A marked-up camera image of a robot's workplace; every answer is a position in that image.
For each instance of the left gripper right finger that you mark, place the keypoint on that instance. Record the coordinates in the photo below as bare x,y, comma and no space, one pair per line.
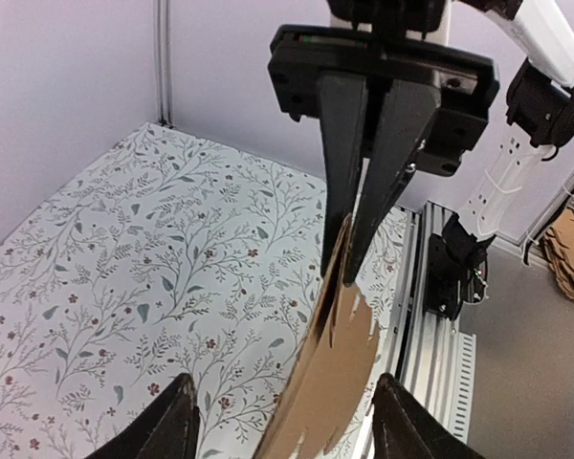
403,429

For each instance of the right aluminium frame post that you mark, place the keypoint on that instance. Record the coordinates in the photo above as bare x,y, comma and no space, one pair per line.
162,53

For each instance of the floral patterned table mat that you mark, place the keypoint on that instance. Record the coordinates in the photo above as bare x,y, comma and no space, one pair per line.
168,254

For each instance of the aluminium front rail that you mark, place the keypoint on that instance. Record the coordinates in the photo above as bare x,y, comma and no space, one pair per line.
439,360

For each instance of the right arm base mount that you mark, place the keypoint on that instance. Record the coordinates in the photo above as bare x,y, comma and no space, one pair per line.
453,259

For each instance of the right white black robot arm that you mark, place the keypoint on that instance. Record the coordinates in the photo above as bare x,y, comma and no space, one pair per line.
540,98

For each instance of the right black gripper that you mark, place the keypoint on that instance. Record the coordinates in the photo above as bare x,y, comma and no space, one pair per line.
347,62

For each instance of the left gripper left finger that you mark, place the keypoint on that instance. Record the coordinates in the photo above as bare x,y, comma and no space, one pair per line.
167,428

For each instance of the brown cardboard box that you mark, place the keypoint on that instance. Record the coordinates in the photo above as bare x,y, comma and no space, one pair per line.
332,368

